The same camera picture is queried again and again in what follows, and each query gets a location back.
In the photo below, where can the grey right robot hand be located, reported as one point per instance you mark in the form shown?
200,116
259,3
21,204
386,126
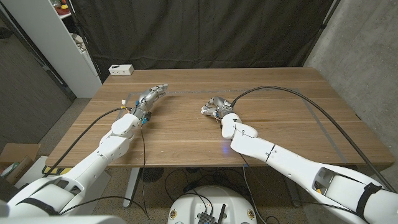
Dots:
220,105

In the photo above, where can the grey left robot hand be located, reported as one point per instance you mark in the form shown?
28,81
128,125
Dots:
146,98

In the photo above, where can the white airpods case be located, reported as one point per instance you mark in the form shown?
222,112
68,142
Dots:
205,111

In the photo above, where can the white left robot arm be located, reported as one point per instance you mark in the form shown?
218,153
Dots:
93,158

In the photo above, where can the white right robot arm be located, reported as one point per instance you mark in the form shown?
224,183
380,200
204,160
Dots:
295,161

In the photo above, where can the white power strip box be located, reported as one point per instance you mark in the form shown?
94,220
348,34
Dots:
121,70

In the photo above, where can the black curtain backdrop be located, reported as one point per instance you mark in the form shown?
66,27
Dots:
202,31

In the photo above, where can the round black fan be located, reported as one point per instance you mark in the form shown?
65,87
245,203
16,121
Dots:
150,175

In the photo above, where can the white table leg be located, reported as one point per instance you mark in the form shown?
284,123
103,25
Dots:
130,189

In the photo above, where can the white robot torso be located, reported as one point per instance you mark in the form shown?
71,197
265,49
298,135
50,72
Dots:
192,205

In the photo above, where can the white shelf cabinet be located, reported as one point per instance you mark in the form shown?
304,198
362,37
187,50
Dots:
56,46

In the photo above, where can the grey table leg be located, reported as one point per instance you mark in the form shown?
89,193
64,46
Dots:
289,193

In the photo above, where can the black antenna module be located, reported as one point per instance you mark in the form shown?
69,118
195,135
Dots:
206,217

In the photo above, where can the yellow flat item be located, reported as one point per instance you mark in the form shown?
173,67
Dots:
51,170

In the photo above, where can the red bowl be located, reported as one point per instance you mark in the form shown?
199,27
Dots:
62,11

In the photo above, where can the brown cardboard box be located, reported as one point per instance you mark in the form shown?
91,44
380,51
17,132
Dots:
15,155

